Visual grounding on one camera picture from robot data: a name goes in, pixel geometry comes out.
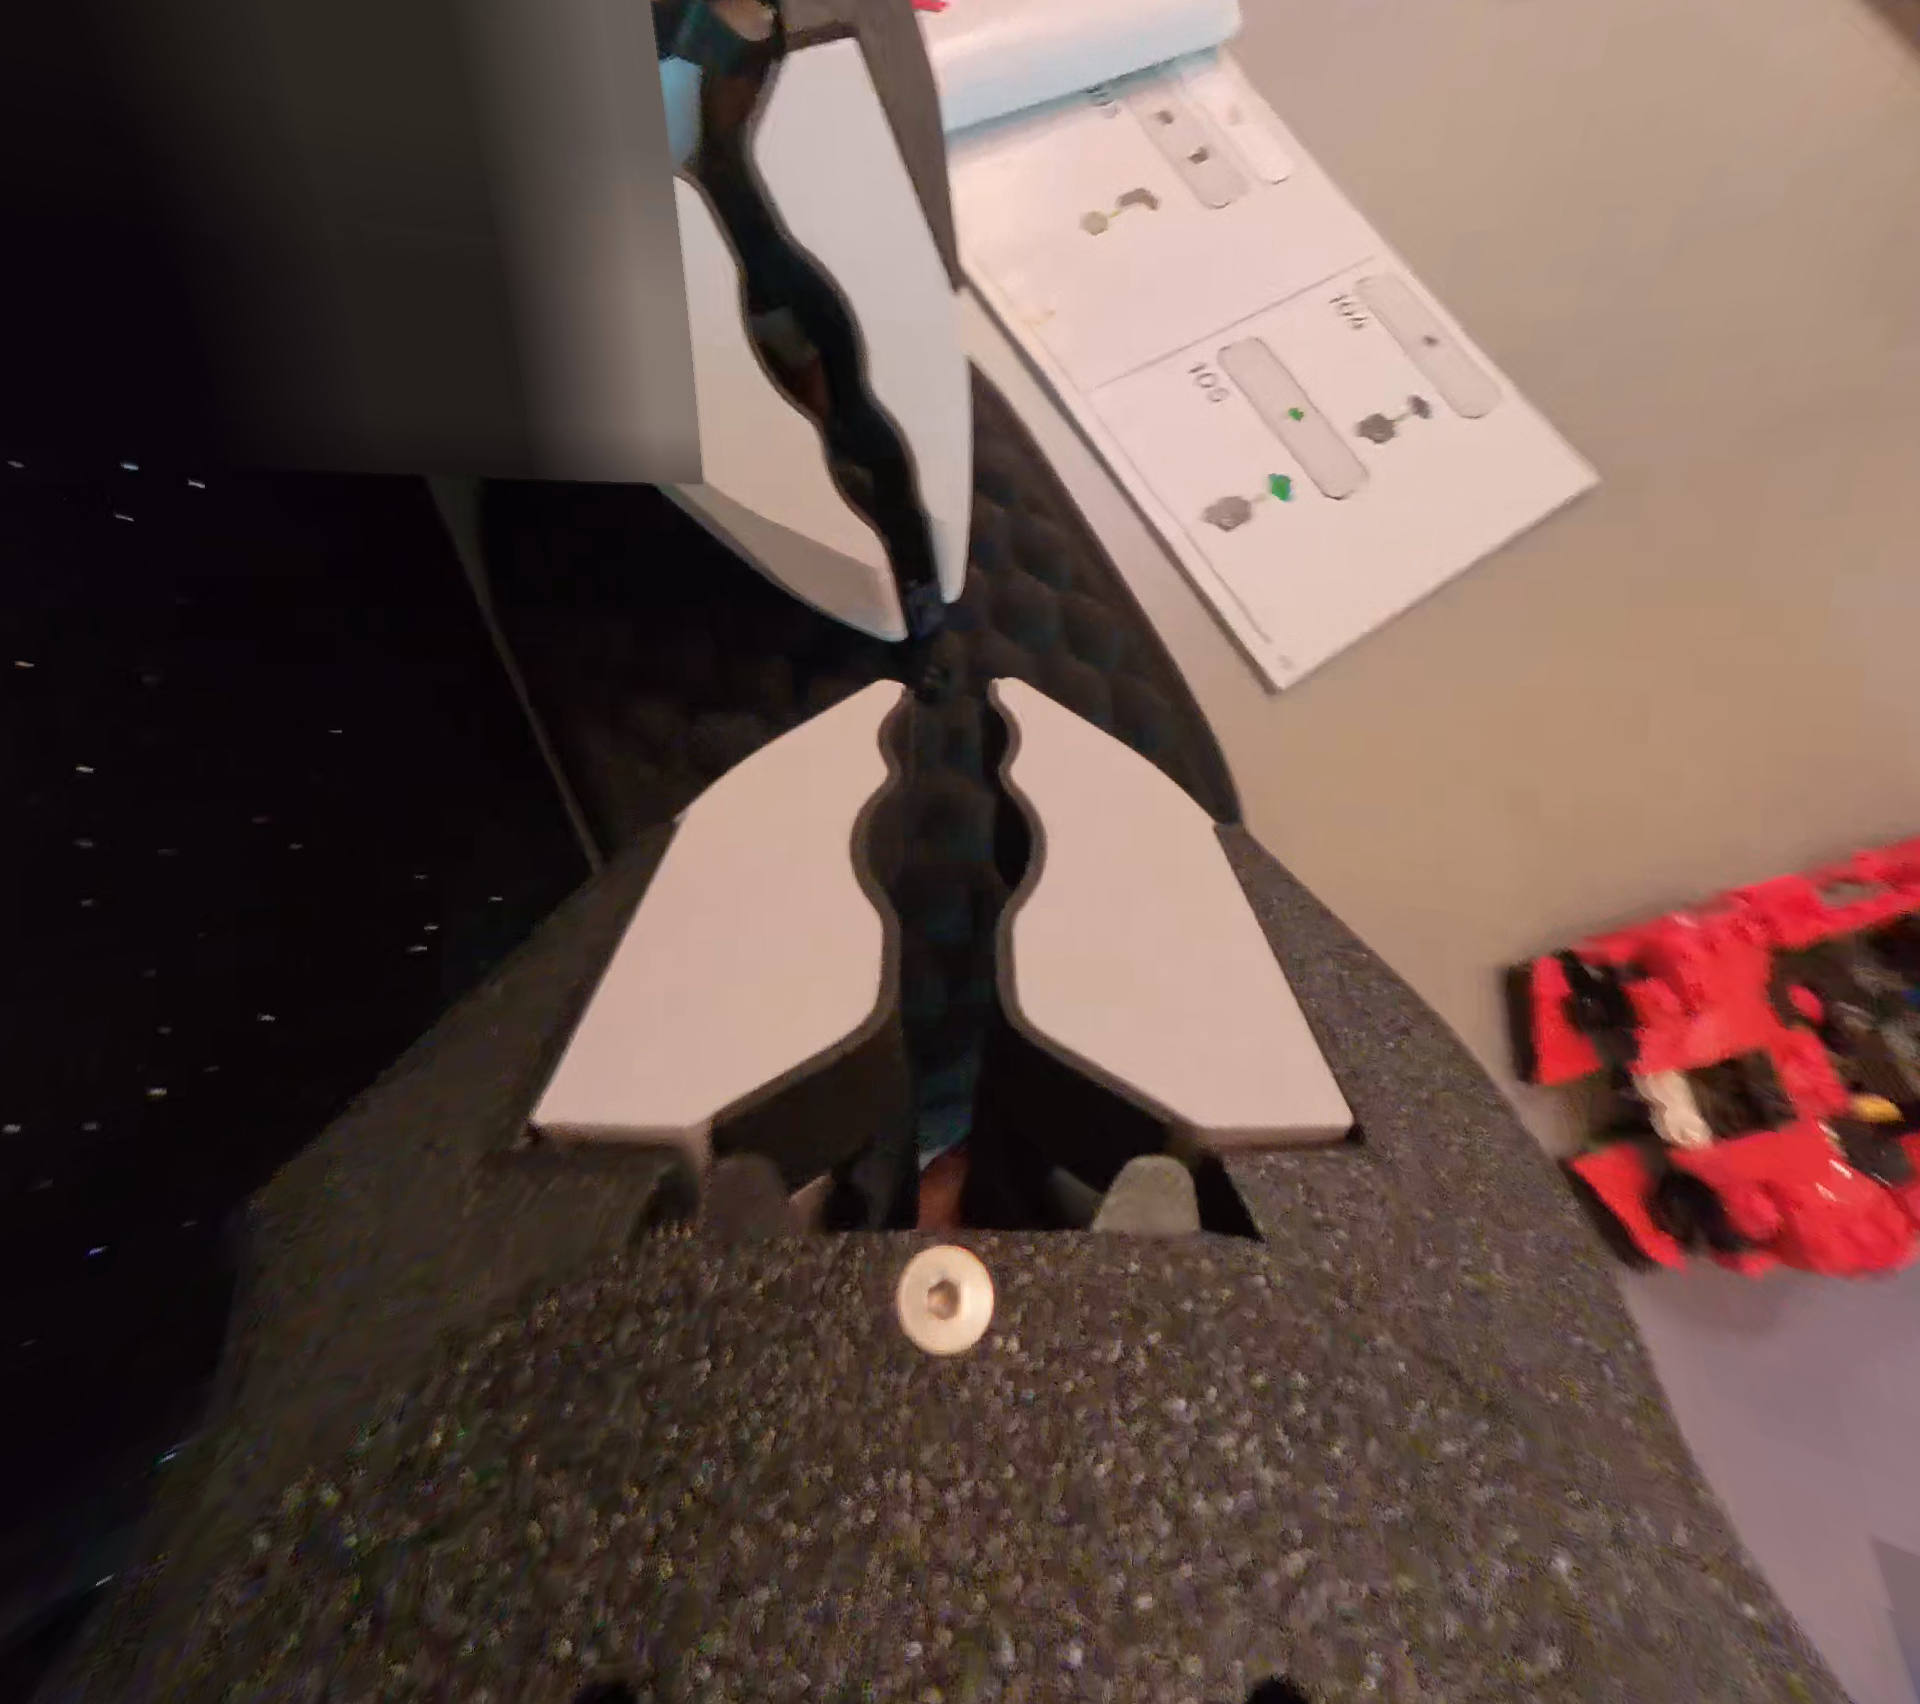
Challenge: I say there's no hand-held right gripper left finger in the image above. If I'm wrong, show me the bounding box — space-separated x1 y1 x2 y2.
528 680 921 1158

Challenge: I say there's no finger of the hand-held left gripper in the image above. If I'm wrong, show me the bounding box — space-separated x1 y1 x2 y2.
705 36 978 643
652 54 919 643

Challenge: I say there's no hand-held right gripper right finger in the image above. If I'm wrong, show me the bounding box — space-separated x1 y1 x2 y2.
983 675 1361 1158

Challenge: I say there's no small black lego piece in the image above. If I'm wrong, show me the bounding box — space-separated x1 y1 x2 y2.
901 585 966 701

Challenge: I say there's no lego instruction booklet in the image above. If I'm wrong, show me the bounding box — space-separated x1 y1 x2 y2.
816 0 1601 693

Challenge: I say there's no red lego car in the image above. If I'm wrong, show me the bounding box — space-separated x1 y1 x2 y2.
1507 839 1920 1277

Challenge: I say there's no black dimpled cushion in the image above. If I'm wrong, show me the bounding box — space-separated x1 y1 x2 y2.
481 368 1245 865

